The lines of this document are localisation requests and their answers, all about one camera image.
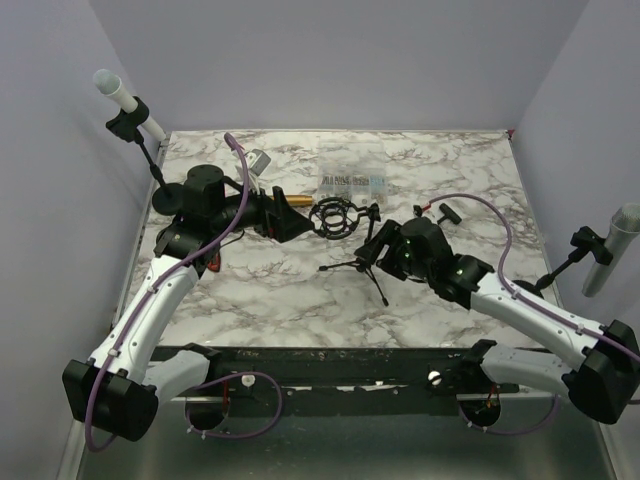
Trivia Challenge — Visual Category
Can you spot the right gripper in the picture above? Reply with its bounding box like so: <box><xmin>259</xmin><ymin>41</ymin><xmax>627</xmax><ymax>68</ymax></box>
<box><xmin>356</xmin><ymin>218</ymin><xmax>434</xmax><ymax>281</ymax></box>

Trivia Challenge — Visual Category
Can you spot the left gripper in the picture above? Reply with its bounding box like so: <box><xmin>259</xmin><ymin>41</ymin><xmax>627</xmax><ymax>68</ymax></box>
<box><xmin>212</xmin><ymin>175</ymin><xmax>315</xmax><ymax>242</ymax></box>

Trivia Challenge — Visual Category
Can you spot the black shock-mount tripod stand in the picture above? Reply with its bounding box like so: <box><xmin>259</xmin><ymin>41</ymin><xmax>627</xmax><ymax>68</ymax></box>
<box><xmin>309</xmin><ymin>196</ymin><xmax>389</xmax><ymax>307</ymax></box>

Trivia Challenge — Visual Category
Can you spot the black round-base mic stand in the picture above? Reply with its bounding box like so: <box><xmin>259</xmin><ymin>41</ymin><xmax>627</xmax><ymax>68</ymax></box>
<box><xmin>105</xmin><ymin>96</ymin><xmax>183</xmax><ymax>216</ymax></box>

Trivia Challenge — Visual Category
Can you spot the white microphone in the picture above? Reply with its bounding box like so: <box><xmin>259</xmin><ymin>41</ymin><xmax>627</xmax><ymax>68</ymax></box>
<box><xmin>93</xmin><ymin>69</ymin><xmax>166</xmax><ymax>142</ymax></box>

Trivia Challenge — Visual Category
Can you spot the gold microphone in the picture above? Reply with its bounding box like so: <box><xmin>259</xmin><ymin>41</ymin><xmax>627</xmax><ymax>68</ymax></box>
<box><xmin>286</xmin><ymin>195</ymin><xmax>314</xmax><ymax>208</ymax></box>

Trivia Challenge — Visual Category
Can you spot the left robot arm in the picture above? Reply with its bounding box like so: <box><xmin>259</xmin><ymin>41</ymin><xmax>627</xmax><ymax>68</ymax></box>
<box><xmin>62</xmin><ymin>164</ymin><xmax>313</xmax><ymax>441</ymax></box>

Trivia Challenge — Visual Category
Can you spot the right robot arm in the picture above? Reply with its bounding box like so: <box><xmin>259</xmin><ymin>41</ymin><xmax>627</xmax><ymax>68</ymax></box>
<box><xmin>355</xmin><ymin>217</ymin><xmax>639</xmax><ymax>424</ymax></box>

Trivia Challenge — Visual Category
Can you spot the black right mic stand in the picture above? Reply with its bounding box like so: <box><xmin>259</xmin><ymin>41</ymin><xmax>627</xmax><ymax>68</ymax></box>
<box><xmin>514</xmin><ymin>226</ymin><xmax>613</xmax><ymax>298</ymax></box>

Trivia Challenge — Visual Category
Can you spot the silver microphone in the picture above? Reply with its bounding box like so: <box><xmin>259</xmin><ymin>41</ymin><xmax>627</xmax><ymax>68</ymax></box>
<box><xmin>582</xmin><ymin>203</ymin><xmax>639</xmax><ymax>298</ymax></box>

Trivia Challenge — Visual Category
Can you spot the clear screw organizer box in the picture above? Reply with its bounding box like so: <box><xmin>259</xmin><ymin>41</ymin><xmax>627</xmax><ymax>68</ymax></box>
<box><xmin>315</xmin><ymin>140</ymin><xmax>388</xmax><ymax>207</ymax></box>

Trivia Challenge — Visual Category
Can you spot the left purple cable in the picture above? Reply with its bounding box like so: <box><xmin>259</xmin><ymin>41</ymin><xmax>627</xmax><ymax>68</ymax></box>
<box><xmin>84</xmin><ymin>132</ymin><xmax>284</xmax><ymax>454</ymax></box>

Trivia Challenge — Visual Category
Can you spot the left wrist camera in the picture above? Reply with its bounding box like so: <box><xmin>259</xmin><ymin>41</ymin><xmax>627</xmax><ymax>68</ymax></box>
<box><xmin>246</xmin><ymin>149</ymin><xmax>271</xmax><ymax>177</ymax></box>

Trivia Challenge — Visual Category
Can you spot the black T-handle tool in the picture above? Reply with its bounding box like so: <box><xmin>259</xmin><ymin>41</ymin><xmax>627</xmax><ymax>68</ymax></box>
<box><xmin>437</xmin><ymin>203</ymin><xmax>462</xmax><ymax>225</ymax></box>

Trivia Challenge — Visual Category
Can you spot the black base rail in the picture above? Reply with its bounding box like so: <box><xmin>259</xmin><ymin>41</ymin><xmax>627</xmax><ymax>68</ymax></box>
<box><xmin>178</xmin><ymin>347</ymin><xmax>518</xmax><ymax>417</ymax></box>

